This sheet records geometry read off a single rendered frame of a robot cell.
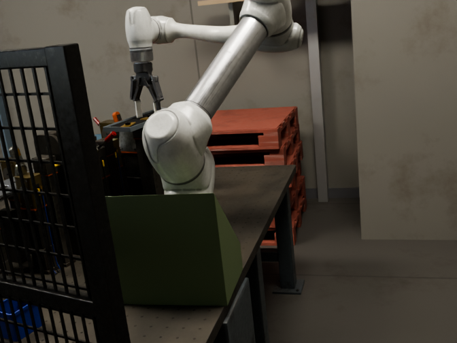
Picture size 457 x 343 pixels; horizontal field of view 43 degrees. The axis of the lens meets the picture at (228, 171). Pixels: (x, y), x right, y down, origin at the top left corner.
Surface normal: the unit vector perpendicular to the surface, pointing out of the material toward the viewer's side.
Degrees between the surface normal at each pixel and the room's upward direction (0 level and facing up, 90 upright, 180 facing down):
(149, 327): 0
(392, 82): 90
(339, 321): 0
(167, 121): 50
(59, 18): 90
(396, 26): 90
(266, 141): 90
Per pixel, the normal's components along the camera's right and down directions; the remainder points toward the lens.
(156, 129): -0.27, -0.41
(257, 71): -0.25, 0.29
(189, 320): -0.11, -0.95
